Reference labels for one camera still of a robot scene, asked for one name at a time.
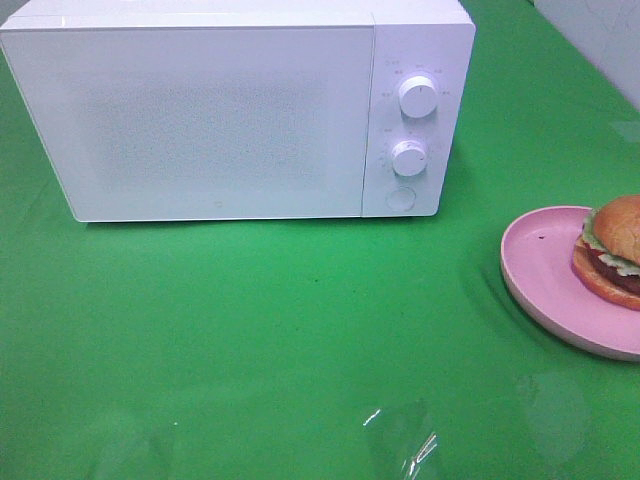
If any round door release button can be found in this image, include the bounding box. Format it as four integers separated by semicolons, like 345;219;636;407
386;186;416;212

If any white round knob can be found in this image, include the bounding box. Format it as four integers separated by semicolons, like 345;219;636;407
398;75;438;119
391;140;427;177

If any white microwave door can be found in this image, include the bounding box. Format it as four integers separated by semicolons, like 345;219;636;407
1;27;373;222

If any pink round plate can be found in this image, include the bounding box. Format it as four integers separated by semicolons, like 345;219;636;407
500;206;639;363

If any burger with lettuce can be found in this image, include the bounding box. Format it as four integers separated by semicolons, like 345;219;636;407
572;194;639;310

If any green table cloth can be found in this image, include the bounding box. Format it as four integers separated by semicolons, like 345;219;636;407
1;1;639;479

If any white microwave oven body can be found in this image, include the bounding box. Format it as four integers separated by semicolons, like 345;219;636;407
1;1;476;217

